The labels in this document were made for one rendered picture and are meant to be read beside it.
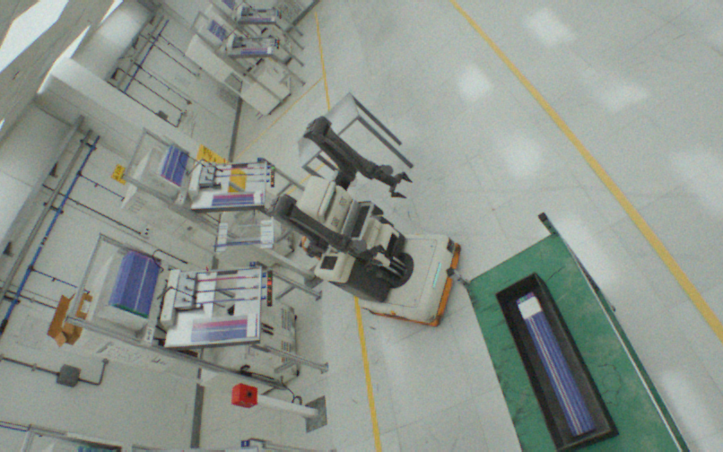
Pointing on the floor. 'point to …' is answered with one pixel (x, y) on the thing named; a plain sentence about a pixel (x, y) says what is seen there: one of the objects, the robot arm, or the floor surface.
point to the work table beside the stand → (345, 109)
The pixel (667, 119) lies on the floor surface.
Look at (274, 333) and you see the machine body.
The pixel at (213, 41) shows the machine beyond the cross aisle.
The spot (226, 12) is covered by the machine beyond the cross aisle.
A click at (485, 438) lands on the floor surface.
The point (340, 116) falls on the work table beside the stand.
